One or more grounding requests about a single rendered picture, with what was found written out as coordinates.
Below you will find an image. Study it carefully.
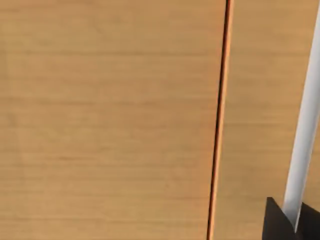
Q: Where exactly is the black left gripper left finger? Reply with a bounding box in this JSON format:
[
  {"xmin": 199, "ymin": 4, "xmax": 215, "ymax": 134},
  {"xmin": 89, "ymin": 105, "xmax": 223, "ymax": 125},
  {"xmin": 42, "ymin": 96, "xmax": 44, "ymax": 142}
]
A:
[{"xmin": 261, "ymin": 196, "xmax": 296, "ymax": 240}]

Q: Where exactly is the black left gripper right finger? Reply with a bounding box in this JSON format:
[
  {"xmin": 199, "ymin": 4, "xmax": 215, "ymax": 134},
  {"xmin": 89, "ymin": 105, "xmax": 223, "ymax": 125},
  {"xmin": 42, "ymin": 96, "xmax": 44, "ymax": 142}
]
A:
[{"xmin": 296, "ymin": 201, "xmax": 320, "ymax": 240}]

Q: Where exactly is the wooden door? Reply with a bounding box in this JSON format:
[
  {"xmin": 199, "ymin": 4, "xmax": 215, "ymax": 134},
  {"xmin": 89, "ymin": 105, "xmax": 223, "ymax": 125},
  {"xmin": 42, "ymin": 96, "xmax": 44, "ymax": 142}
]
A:
[
  {"xmin": 209, "ymin": 0, "xmax": 320, "ymax": 240},
  {"xmin": 0, "ymin": 0, "xmax": 228, "ymax": 240}
]

